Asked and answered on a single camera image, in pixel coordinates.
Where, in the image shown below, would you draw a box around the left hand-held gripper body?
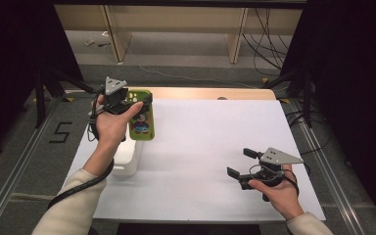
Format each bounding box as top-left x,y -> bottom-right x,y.
101,76 -> 131,116

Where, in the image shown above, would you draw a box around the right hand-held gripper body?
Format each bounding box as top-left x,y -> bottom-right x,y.
253,147 -> 305,188

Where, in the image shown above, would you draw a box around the green cartoon phone case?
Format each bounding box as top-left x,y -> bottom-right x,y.
125,89 -> 156,142

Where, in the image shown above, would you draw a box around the white plastic storage box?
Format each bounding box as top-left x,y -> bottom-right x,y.
112,135 -> 145,178

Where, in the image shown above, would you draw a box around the person's right hand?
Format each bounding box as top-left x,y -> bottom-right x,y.
248,164 -> 306,220

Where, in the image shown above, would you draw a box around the person's left hand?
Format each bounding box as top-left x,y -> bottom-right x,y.
92,94 -> 144,158

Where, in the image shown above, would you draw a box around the white table cover sheet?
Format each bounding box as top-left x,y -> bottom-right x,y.
63,97 -> 326,222

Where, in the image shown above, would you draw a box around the black metal stand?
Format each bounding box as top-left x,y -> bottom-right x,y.
262,67 -> 314,129
33,67 -> 104,129

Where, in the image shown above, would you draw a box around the black curtain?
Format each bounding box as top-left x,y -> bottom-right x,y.
279,0 -> 376,231
0,0 -> 84,160

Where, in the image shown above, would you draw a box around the right hand-held gripper black cable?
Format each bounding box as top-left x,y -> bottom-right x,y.
282,166 -> 301,198

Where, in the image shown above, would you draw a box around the hand-held gripper black cable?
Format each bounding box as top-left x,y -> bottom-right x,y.
282,166 -> 301,198
47,89 -> 116,211

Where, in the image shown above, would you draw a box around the black floor cables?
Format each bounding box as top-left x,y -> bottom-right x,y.
287,109 -> 333,157

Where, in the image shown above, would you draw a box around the aluminium floor rail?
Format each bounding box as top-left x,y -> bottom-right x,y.
0,96 -> 63,235
290,97 -> 367,235

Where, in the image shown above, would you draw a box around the beige wooden bench frame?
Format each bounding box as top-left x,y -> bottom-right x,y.
52,4 -> 305,65

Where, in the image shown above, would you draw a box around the hanging black cables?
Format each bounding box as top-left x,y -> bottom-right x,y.
243,8 -> 292,78

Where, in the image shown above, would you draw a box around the black metal frame bar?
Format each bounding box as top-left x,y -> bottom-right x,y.
52,0 -> 307,10

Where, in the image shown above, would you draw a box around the left hand-held gripper black cable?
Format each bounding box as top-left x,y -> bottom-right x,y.
47,89 -> 116,211

